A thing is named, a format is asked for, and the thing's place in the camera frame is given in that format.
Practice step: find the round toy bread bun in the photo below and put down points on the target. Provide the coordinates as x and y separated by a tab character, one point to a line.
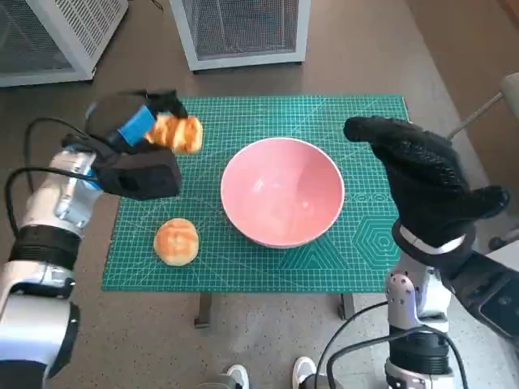
176	243

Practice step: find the white foot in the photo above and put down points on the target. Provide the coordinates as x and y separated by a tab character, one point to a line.
302	370
237	377

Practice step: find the rectangular orange toy bread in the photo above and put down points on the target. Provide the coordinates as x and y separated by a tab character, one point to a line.
178	133

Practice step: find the wide white mesh cabinet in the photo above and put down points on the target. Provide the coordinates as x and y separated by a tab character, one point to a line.
48	40

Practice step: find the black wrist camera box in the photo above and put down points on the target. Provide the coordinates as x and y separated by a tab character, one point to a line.
138	178
486	296

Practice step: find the white panel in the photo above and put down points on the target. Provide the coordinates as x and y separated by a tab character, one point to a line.
503	255

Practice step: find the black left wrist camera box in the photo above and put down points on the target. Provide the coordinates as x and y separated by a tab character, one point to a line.
138	178

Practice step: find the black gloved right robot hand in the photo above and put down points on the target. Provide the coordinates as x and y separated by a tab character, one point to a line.
430	178

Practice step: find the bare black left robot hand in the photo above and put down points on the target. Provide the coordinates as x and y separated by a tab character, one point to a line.
134	125

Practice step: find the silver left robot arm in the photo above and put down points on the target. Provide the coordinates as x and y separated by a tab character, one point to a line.
40	210

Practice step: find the green cutting mat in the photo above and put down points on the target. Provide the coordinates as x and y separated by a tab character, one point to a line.
251	117

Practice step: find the grey chair with metal frame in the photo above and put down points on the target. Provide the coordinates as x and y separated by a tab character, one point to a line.
511	91

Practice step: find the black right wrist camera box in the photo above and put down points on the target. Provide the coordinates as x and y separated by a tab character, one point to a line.
486	296

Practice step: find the pink bowl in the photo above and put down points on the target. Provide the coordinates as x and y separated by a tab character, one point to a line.
280	190

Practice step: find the grey table leg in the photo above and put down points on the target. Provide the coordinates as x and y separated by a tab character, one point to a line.
346	306
204	310

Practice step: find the narrow white mesh cabinet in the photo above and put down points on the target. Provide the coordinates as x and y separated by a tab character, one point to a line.
243	28

